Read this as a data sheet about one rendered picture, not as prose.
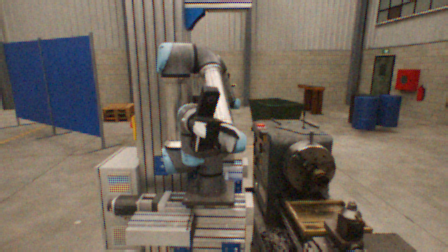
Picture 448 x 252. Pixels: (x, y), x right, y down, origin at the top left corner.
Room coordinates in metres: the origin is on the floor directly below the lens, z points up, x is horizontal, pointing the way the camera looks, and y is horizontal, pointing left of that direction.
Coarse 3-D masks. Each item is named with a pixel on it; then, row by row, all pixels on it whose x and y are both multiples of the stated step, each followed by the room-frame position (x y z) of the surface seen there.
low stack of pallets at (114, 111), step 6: (102, 108) 8.04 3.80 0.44; (108, 108) 8.08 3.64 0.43; (114, 108) 8.10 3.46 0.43; (120, 108) 8.11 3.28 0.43; (126, 108) 8.14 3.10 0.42; (132, 108) 8.71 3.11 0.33; (108, 114) 8.04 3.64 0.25; (114, 114) 8.09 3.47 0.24; (120, 114) 8.47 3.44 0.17; (126, 114) 8.12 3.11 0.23; (132, 114) 8.61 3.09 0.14; (108, 120) 8.22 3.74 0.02
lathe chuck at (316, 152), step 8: (304, 144) 1.58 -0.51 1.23; (288, 152) 1.61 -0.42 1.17; (304, 152) 1.53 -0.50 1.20; (312, 152) 1.54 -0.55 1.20; (320, 152) 1.54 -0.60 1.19; (328, 152) 1.54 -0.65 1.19; (288, 160) 1.55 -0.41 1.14; (296, 160) 1.53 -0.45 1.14; (312, 160) 1.54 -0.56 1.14; (320, 160) 1.54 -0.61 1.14; (328, 160) 1.54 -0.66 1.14; (288, 168) 1.52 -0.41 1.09; (296, 168) 1.53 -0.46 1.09; (304, 168) 1.53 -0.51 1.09; (288, 176) 1.52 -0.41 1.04; (296, 176) 1.53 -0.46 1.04; (304, 176) 1.53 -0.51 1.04; (328, 176) 1.55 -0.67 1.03; (296, 184) 1.53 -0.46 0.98
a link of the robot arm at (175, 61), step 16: (160, 48) 1.01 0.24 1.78; (176, 48) 1.01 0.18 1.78; (192, 48) 1.03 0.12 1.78; (160, 64) 0.99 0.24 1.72; (176, 64) 1.00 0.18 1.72; (192, 64) 1.03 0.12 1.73; (176, 80) 1.01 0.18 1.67; (176, 96) 1.01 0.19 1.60; (176, 112) 1.01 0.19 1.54; (176, 128) 1.01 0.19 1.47; (176, 144) 1.01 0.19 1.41; (176, 160) 1.00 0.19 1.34
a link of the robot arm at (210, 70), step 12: (204, 48) 1.05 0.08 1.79; (204, 60) 1.03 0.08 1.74; (216, 60) 1.04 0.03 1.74; (204, 72) 1.02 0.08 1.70; (216, 72) 1.01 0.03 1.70; (204, 84) 1.00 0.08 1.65; (216, 84) 0.97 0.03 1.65; (216, 108) 0.90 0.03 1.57; (228, 108) 0.91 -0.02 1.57; (228, 120) 0.87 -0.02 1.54; (240, 132) 0.86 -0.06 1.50; (240, 144) 0.82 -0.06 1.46
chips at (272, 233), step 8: (264, 232) 1.63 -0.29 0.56; (272, 232) 1.61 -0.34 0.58; (280, 232) 1.61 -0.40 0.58; (288, 232) 1.65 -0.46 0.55; (264, 240) 1.56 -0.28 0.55; (272, 240) 1.53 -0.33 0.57; (280, 240) 1.52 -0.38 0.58; (288, 240) 1.53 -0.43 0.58; (272, 248) 1.44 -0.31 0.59; (280, 248) 1.47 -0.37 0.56; (288, 248) 1.47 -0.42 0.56; (296, 248) 1.44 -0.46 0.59
